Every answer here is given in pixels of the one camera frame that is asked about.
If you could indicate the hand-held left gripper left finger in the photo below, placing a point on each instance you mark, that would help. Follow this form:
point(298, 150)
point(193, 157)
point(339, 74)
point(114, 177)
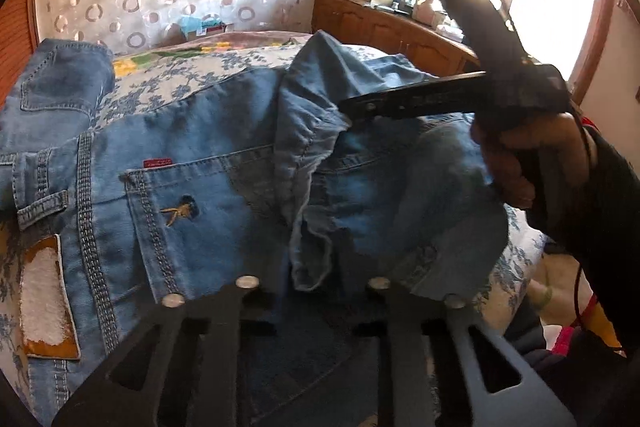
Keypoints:
point(230, 307)

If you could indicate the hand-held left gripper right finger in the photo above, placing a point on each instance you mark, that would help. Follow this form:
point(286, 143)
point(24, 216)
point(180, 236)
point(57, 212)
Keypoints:
point(395, 312)

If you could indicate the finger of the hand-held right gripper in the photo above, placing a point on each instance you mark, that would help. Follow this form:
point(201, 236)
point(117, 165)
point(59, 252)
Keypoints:
point(470, 17)
point(425, 97)

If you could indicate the blue denim pants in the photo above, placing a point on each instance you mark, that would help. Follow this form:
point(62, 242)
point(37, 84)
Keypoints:
point(210, 187)

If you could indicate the person's right forearm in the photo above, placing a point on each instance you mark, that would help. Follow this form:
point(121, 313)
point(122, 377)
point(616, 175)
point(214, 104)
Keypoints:
point(605, 217)

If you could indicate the person's right hand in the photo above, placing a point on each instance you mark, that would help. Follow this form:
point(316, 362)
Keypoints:
point(505, 167)

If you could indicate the white container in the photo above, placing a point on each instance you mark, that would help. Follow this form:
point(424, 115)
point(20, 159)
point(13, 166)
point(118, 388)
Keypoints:
point(427, 11)

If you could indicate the long wooden cabinet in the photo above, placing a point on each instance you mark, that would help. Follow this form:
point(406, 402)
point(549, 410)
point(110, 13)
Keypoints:
point(380, 32)

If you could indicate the blue floral bed sheet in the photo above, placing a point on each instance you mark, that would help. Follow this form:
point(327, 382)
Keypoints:
point(200, 77)

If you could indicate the cardboard box with blue bags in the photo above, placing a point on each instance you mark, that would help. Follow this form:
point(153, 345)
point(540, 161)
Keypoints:
point(200, 29)

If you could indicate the folded blue jeans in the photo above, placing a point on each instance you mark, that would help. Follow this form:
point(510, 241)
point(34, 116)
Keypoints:
point(50, 77)

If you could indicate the wooden slatted wardrobe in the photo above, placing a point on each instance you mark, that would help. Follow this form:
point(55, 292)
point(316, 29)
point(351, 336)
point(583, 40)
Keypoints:
point(20, 32)

